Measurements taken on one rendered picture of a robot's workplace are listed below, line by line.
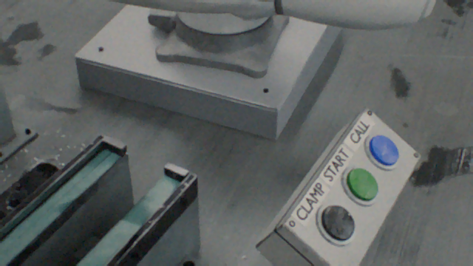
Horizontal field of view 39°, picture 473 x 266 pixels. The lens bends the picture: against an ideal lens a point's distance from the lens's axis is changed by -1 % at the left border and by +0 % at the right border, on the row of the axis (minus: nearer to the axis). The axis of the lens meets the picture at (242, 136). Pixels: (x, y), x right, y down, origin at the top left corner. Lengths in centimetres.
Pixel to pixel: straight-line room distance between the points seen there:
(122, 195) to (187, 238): 10
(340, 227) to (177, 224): 29
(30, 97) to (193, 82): 28
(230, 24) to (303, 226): 54
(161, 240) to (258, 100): 32
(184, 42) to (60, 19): 34
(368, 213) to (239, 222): 35
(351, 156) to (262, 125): 43
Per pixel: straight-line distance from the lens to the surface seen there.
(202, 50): 105
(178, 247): 81
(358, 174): 57
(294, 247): 53
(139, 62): 108
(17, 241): 75
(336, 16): 95
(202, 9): 28
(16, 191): 89
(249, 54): 105
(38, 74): 119
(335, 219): 54
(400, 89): 115
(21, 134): 106
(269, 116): 99
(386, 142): 61
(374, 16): 94
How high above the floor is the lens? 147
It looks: 41 degrees down
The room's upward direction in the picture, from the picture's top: 1 degrees clockwise
